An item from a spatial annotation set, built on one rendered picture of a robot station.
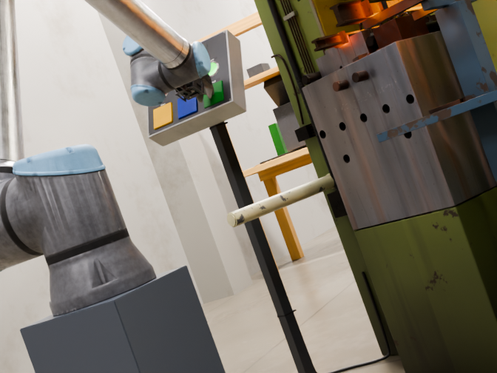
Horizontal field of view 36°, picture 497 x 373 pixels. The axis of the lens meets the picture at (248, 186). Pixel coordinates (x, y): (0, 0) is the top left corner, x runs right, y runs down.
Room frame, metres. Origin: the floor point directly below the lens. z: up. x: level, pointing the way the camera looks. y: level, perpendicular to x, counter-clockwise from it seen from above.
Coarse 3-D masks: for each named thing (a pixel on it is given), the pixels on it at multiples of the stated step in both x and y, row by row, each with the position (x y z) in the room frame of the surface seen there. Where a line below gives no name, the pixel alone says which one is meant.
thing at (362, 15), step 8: (360, 0) 1.64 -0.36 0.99; (400, 0) 1.74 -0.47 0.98; (336, 8) 1.59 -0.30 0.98; (344, 8) 1.61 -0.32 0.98; (352, 8) 1.63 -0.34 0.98; (360, 8) 1.65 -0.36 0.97; (368, 8) 1.64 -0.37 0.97; (376, 8) 1.67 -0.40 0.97; (416, 8) 1.82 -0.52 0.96; (336, 16) 1.60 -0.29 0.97; (344, 16) 1.60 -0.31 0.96; (352, 16) 1.62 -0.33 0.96; (360, 16) 1.64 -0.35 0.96; (368, 16) 1.65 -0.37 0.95; (344, 24) 1.61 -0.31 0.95
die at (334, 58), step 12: (348, 36) 2.13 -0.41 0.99; (360, 36) 2.10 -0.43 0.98; (336, 48) 2.17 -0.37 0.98; (348, 48) 2.14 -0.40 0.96; (360, 48) 2.11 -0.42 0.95; (372, 48) 2.10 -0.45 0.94; (324, 60) 2.22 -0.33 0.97; (336, 60) 2.19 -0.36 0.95; (348, 60) 2.15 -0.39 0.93; (324, 72) 2.23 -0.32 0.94
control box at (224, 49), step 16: (224, 32) 2.47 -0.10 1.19; (208, 48) 2.49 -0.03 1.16; (224, 48) 2.44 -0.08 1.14; (240, 48) 2.51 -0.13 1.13; (224, 64) 2.42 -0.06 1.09; (240, 64) 2.47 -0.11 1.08; (224, 80) 2.40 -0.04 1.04; (240, 80) 2.44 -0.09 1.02; (176, 96) 2.49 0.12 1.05; (224, 96) 2.37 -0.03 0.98; (240, 96) 2.40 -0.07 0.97; (176, 112) 2.47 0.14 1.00; (208, 112) 2.39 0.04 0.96; (224, 112) 2.40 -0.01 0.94; (240, 112) 2.41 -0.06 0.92; (160, 128) 2.48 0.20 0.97; (176, 128) 2.46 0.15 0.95; (192, 128) 2.47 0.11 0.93; (160, 144) 2.55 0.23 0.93
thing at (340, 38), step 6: (360, 30) 2.18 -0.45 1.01; (324, 36) 2.09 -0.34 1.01; (330, 36) 2.10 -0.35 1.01; (336, 36) 2.13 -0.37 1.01; (342, 36) 2.12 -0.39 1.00; (312, 42) 2.09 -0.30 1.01; (318, 42) 2.09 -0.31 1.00; (324, 42) 2.10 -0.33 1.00; (330, 42) 2.11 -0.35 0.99; (336, 42) 2.11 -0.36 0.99; (342, 42) 2.13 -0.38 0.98; (318, 48) 2.08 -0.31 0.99; (324, 48) 2.10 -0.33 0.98
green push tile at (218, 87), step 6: (216, 84) 2.40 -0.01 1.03; (222, 84) 2.39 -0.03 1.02; (216, 90) 2.39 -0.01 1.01; (222, 90) 2.38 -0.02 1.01; (204, 96) 2.41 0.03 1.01; (216, 96) 2.39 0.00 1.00; (222, 96) 2.37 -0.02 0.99; (204, 102) 2.41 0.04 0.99; (210, 102) 2.39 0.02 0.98; (216, 102) 2.38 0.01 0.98
